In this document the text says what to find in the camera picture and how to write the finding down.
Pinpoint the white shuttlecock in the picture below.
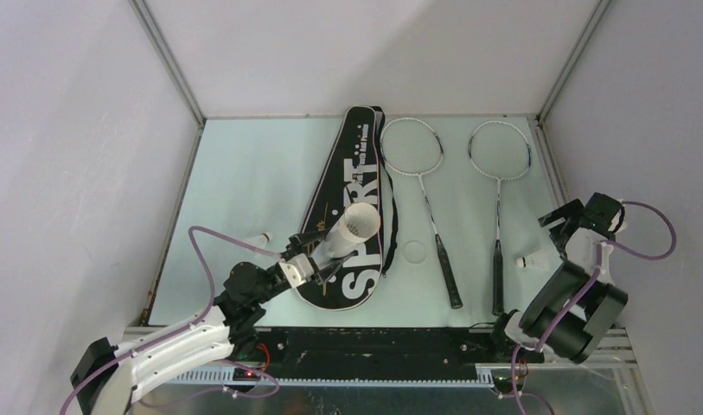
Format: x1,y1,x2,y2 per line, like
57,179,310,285
242,232,272,250
515,250,550,271

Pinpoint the white shuttlecock tube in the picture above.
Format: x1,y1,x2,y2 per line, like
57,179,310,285
313,202,381,259

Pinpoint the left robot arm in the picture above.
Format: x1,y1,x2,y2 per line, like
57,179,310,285
60,225,367,414

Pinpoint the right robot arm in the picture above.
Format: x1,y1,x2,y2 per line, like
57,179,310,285
487,193,628,363

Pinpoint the black racket bag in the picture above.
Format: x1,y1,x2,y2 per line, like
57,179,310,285
299,105,399,311

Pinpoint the white racket far right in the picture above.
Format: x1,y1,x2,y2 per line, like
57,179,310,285
467,120,533,316

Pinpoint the clear round tube lid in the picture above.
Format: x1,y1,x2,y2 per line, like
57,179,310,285
402,240,427,265

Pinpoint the white racket beside bag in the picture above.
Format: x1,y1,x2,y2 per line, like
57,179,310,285
380,117,463,310

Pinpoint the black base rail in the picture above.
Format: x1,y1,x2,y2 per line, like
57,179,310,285
234,327,514,382

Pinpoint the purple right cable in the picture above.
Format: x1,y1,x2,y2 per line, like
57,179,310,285
508,200,678,415

